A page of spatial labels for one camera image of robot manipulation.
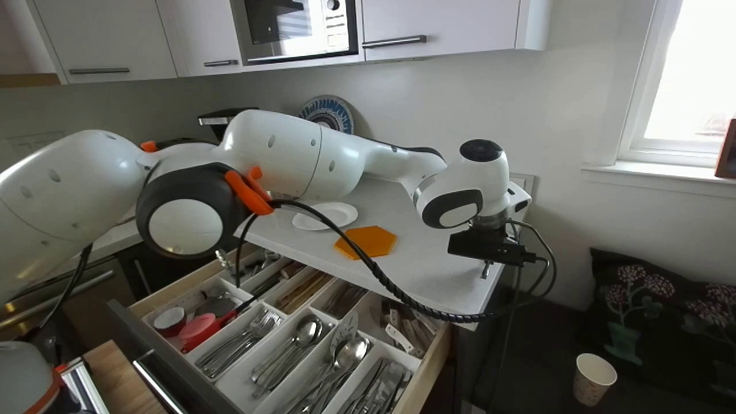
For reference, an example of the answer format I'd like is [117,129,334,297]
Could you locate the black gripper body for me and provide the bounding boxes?
[466,253,510,270]

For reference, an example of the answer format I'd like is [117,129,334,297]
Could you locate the wooden kitchen drawer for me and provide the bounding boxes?
[105,243,456,414]

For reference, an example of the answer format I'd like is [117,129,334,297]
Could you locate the large steel spoon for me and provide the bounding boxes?
[289,336,375,414]
[250,316,327,388]

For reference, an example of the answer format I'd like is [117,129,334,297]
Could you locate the orange hexagonal trivet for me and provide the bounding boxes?
[334,223,401,262]

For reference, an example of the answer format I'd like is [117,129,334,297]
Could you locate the white paper cup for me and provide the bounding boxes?
[570,349,622,410]

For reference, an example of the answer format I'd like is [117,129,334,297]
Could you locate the steel table knife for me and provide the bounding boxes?
[340,359,417,414]

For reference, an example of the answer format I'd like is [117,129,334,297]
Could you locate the white round plate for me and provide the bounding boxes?
[289,200,361,234]

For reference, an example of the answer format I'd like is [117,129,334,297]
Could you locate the blue patterned decorative plate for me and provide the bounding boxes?
[296,92,358,135]

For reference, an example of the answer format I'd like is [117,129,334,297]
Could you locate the wide white cabinet door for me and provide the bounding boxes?
[358,0,551,63]

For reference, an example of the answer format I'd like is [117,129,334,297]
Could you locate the white cutlery tray insert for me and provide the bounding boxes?
[140,256,433,414]

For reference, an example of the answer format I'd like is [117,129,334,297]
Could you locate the steel fork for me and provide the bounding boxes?
[193,307,282,382]

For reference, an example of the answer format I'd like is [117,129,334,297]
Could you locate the white framed window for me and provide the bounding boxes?
[617,0,736,170]

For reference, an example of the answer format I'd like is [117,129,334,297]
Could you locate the steel built-in microwave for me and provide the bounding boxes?
[228,0,363,67]

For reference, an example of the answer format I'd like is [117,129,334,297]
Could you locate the striped white box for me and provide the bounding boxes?
[57,353,111,414]

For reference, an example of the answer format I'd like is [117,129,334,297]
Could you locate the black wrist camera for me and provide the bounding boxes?
[446,227,538,266]

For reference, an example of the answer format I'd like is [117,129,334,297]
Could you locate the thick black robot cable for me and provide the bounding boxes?
[33,195,559,342]

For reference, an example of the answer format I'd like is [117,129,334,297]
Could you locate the white handled peeler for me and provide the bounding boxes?
[381,320,419,356]

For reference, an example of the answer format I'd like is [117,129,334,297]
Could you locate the wooden handled knife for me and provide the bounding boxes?
[278,266,336,312]

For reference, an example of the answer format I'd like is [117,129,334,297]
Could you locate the orange cable clip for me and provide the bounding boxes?
[224,166,277,218]

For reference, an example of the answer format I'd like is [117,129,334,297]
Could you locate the steel drawer handle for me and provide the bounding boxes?
[129,348,182,414]

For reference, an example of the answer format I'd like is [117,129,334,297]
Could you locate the steel oven handle bar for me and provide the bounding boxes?
[0,262,117,328]

